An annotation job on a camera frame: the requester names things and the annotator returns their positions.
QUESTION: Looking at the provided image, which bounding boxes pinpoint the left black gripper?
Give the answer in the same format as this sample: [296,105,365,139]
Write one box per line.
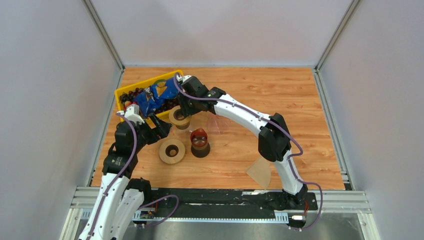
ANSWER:
[131,112,172,153]

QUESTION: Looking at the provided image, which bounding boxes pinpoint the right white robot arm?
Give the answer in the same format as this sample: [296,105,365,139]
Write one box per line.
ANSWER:
[173,73,308,209]

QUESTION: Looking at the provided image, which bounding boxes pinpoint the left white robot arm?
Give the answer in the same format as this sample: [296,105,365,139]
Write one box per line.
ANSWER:
[78,111,172,240]

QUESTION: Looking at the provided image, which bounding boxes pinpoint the brown glass dripper on base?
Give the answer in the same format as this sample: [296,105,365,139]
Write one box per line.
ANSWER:
[190,128,211,158]

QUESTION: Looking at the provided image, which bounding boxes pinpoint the near brown paper filter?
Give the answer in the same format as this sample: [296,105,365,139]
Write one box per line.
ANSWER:
[246,157,271,190]

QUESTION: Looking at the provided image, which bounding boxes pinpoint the blue chips bag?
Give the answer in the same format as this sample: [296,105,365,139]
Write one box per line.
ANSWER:
[133,77,180,117]

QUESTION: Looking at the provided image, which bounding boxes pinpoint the red strawberries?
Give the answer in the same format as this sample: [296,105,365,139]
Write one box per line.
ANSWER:
[123,101,133,111]

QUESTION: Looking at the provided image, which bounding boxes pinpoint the dark grapes bunch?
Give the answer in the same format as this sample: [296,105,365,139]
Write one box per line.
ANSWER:
[119,88,144,105]

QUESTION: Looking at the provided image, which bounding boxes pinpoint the yellow plastic basket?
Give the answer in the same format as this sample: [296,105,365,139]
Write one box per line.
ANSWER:
[114,70,184,119]

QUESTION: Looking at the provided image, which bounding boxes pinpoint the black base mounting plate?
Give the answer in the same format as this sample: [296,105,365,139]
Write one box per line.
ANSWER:
[148,188,319,219]

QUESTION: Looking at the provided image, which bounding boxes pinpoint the wooden dripper ring on table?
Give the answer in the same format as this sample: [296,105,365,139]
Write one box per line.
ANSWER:
[158,138,186,165]

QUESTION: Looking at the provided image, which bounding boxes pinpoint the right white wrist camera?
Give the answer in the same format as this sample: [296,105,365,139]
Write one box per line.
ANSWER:
[173,72,192,85]

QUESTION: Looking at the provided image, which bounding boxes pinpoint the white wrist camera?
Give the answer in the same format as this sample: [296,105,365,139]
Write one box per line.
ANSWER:
[173,72,192,85]
[124,103,145,125]

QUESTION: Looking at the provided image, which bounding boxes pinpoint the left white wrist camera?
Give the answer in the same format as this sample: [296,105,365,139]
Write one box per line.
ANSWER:
[124,103,145,125]

